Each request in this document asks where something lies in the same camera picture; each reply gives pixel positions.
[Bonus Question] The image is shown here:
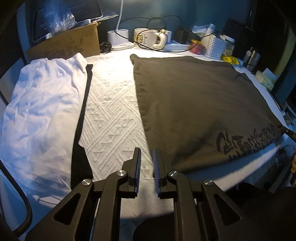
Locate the glass jar with white lid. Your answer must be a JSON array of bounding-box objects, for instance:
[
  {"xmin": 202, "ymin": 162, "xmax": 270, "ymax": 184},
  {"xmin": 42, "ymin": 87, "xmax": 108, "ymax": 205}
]
[{"xmin": 223, "ymin": 35, "xmax": 235, "ymax": 57}]

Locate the black charger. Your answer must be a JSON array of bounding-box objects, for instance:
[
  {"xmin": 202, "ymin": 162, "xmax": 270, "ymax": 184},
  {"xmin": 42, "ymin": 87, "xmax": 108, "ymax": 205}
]
[{"xmin": 174, "ymin": 28, "xmax": 193, "ymax": 44}]

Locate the steel tumbler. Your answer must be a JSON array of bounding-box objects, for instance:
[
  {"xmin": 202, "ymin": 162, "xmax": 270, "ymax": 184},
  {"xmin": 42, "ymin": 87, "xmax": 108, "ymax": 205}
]
[{"xmin": 245, "ymin": 47, "xmax": 261, "ymax": 71}]

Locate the white plastic basket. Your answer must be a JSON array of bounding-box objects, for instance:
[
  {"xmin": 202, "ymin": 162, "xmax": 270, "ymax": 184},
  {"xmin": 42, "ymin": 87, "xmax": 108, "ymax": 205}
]
[{"xmin": 201, "ymin": 35, "xmax": 226, "ymax": 58}]

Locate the tissue box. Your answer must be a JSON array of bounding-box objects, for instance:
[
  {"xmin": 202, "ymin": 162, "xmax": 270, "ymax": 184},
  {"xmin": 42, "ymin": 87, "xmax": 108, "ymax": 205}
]
[{"xmin": 255, "ymin": 68, "xmax": 278, "ymax": 90}]

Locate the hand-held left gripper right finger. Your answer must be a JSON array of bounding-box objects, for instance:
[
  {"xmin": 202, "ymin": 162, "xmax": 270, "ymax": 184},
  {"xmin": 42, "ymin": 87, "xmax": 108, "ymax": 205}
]
[{"xmin": 154, "ymin": 148, "xmax": 257, "ymax": 241}]

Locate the cardboard box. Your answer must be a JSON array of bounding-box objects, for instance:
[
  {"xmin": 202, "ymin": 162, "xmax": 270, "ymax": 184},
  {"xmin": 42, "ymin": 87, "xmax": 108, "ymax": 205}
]
[{"xmin": 25, "ymin": 23, "xmax": 101, "ymax": 63}]

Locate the white mug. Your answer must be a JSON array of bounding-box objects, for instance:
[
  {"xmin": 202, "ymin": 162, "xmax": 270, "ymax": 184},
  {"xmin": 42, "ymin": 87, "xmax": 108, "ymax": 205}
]
[{"xmin": 134, "ymin": 28, "xmax": 167, "ymax": 50}]

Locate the black cloth strip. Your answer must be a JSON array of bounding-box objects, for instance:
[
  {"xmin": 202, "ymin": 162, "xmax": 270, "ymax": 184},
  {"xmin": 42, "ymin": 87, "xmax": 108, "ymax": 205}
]
[{"xmin": 70, "ymin": 64, "xmax": 94, "ymax": 186}]

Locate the white desk lamp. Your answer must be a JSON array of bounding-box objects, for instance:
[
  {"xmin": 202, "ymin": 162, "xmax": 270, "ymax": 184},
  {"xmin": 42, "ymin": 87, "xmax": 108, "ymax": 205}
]
[{"xmin": 107, "ymin": 0, "xmax": 135, "ymax": 51}]

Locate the black braided cable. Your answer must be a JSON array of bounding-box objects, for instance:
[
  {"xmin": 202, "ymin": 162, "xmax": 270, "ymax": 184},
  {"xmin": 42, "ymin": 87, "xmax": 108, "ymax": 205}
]
[{"xmin": 0, "ymin": 160, "xmax": 30, "ymax": 238}]

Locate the white power strip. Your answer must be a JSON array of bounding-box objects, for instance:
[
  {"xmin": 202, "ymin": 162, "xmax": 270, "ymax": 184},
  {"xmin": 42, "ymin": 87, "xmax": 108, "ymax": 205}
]
[{"xmin": 165, "ymin": 40, "xmax": 192, "ymax": 51}]

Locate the white textured tablecloth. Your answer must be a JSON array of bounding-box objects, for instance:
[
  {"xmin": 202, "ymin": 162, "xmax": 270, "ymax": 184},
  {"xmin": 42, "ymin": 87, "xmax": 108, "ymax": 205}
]
[{"xmin": 0, "ymin": 50, "xmax": 287, "ymax": 218}]

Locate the yellow snack bag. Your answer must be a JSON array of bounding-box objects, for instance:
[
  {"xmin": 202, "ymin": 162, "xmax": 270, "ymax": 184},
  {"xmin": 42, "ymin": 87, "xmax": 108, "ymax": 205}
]
[{"xmin": 221, "ymin": 55, "xmax": 240, "ymax": 65}]

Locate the clear plastic bag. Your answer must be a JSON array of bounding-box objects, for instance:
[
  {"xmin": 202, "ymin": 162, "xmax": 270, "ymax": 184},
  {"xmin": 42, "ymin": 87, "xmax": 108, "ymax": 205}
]
[{"xmin": 44, "ymin": 0, "xmax": 77, "ymax": 35}]

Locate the brown t-shirt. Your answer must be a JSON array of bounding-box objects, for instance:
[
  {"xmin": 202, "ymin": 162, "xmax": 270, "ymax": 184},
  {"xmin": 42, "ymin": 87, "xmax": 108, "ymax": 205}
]
[{"xmin": 130, "ymin": 54, "xmax": 285, "ymax": 174}]

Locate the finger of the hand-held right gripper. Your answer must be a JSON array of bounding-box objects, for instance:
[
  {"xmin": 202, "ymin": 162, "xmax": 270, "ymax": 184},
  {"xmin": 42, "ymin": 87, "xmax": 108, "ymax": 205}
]
[{"xmin": 281, "ymin": 127, "xmax": 296, "ymax": 141}]

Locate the black charging cable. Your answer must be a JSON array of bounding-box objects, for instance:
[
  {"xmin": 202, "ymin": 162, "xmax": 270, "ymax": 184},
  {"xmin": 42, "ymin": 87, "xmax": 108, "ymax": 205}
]
[
  {"xmin": 136, "ymin": 31, "xmax": 216, "ymax": 52},
  {"xmin": 120, "ymin": 15, "xmax": 184, "ymax": 32}
]

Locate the red can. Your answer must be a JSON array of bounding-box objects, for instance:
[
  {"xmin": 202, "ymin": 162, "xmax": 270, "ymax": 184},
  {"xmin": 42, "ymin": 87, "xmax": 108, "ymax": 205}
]
[{"xmin": 191, "ymin": 39, "xmax": 205, "ymax": 54}]

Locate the white plastic packet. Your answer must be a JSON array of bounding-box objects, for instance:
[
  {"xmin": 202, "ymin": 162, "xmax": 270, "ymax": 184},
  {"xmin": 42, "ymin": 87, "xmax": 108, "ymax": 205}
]
[{"xmin": 192, "ymin": 23, "xmax": 218, "ymax": 37}]

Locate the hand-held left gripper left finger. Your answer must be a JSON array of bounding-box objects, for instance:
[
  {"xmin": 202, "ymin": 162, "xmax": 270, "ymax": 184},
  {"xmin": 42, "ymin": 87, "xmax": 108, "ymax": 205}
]
[{"xmin": 24, "ymin": 148, "xmax": 142, "ymax": 241}]

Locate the white t-shirt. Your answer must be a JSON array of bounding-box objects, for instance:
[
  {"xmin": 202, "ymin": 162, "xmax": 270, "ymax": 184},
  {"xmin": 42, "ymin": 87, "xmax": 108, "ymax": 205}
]
[{"xmin": 0, "ymin": 53, "xmax": 88, "ymax": 193}]

